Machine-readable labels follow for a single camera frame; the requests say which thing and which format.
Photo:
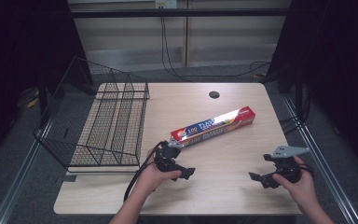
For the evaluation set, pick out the black horizontal frame bar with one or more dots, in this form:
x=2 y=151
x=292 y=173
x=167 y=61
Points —
x=180 y=12

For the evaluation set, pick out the black upright stand post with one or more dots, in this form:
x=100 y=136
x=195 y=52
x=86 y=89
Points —
x=298 y=93
x=43 y=96

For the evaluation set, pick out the person's right hand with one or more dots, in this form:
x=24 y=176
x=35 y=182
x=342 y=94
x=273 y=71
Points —
x=303 y=189

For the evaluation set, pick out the dark curtain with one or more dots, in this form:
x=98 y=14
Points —
x=338 y=62
x=18 y=46

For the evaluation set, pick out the red plastic wrap box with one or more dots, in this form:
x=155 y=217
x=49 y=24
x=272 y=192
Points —
x=217 y=124

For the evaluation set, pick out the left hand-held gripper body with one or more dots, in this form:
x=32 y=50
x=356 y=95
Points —
x=167 y=155

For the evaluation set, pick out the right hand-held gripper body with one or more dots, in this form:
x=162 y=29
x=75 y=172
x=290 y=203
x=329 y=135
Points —
x=287 y=166

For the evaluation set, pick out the person's left hand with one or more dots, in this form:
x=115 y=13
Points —
x=152 y=179

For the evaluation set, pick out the yellow floor strip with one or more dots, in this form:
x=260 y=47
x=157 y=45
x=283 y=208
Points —
x=33 y=101

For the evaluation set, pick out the grey metal floor rail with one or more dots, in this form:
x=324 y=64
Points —
x=323 y=161
x=18 y=177

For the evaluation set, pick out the round black table grommet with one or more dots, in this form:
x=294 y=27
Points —
x=214 y=94

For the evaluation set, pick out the white wall power outlet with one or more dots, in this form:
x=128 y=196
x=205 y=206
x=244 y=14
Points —
x=166 y=3

